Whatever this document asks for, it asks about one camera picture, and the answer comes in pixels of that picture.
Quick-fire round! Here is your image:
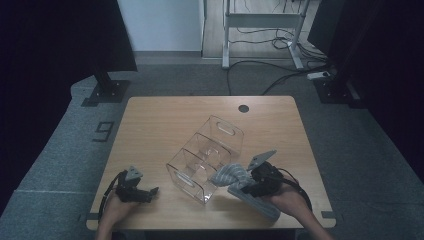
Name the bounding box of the black floor cable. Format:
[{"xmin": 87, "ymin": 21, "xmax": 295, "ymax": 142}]
[
  {"xmin": 226, "ymin": 59, "xmax": 309, "ymax": 97},
  {"xmin": 262, "ymin": 64, "xmax": 333, "ymax": 96}
]

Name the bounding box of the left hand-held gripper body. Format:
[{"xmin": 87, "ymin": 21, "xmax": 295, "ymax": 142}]
[{"xmin": 114, "ymin": 165, "xmax": 152, "ymax": 204}]

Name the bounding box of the grey fluffy cloth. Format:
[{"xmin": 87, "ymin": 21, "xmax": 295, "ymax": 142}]
[{"xmin": 209, "ymin": 162, "xmax": 282, "ymax": 222}]

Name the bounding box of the person's left hand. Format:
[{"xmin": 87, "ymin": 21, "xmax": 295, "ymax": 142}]
[{"xmin": 99, "ymin": 194, "xmax": 142, "ymax": 228}]

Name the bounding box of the dark curtain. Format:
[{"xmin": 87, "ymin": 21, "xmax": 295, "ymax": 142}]
[
  {"xmin": 0, "ymin": 0, "xmax": 138, "ymax": 214},
  {"xmin": 307, "ymin": 0, "xmax": 424, "ymax": 184}
]

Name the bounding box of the black stand base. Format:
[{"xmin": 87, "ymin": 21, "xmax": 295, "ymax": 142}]
[
  {"xmin": 313, "ymin": 71, "xmax": 368, "ymax": 109},
  {"xmin": 81, "ymin": 66, "xmax": 131, "ymax": 108}
]

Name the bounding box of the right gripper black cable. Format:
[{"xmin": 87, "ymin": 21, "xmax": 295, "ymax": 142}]
[{"xmin": 275, "ymin": 167, "xmax": 314, "ymax": 212}]

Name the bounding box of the clear acrylic organizer box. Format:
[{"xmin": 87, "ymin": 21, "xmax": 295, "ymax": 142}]
[{"xmin": 165, "ymin": 114, "xmax": 245, "ymax": 205}]

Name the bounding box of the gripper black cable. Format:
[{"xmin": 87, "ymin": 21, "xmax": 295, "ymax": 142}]
[
  {"xmin": 275, "ymin": 167, "xmax": 314, "ymax": 212},
  {"xmin": 98, "ymin": 170, "xmax": 128, "ymax": 222}
]

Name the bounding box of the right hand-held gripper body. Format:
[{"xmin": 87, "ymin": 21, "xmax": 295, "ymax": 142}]
[{"xmin": 241, "ymin": 149, "xmax": 285, "ymax": 198}]

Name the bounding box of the white desk frame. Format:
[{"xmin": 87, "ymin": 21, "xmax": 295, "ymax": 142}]
[{"xmin": 221, "ymin": 0, "xmax": 312, "ymax": 70}]

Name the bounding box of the person's right hand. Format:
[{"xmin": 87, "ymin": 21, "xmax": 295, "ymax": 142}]
[{"xmin": 262, "ymin": 179, "xmax": 312, "ymax": 222}]

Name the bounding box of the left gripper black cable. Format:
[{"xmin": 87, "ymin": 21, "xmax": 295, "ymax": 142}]
[{"xmin": 98, "ymin": 170, "xmax": 128, "ymax": 222}]

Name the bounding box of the white power strip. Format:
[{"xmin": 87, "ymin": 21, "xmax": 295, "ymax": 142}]
[{"xmin": 306, "ymin": 70, "xmax": 332, "ymax": 81}]

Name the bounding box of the tangle of black cables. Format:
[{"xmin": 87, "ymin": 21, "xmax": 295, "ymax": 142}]
[{"xmin": 229, "ymin": 26, "xmax": 329, "ymax": 64}]

